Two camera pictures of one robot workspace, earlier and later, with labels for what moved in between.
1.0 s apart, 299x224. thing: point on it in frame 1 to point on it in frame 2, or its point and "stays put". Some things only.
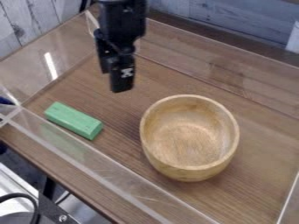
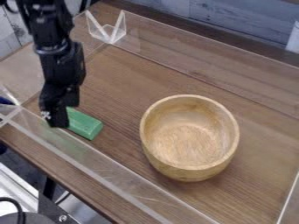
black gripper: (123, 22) to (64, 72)
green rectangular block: (74, 121) stays put
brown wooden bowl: (190, 135) stays put
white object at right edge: (293, 45) stays put
